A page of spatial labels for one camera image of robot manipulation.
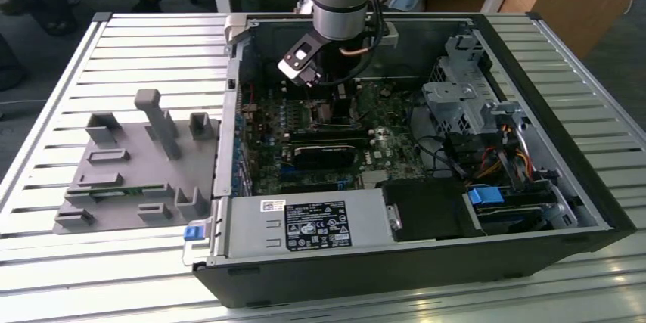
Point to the metal CPU socket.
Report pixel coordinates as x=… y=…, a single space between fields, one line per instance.
x=324 y=115

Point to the black plastic cover box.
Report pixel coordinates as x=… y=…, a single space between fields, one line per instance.
x=429 y=209

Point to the round coin battery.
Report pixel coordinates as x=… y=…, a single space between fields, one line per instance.
x=387 y=91

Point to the black graphics card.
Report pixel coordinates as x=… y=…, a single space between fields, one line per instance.
x=324 y=156

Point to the silver metal drive cage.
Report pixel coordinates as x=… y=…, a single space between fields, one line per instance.
x=455 y=107

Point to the green motherboard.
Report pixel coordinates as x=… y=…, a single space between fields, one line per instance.
x=395 y=156

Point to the silver finned heat sink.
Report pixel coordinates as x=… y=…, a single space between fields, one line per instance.
x=374 y=179

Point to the blue plastic disk carrier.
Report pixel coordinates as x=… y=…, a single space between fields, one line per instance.
x=485 y=196

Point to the silver power supply unit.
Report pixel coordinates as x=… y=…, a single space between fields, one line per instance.
x=253 y=224

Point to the grey parts rack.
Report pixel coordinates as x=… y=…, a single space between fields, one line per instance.
x=137 y=171

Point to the blue case latch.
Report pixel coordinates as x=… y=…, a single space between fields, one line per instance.
x=193 y=233

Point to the green RAM stick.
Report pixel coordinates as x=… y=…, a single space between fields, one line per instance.
x=132 y=190

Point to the black open PC case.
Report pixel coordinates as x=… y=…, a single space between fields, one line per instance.
x=353 y=274

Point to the white cased wrist camera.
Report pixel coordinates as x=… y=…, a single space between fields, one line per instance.
x=301 y=58

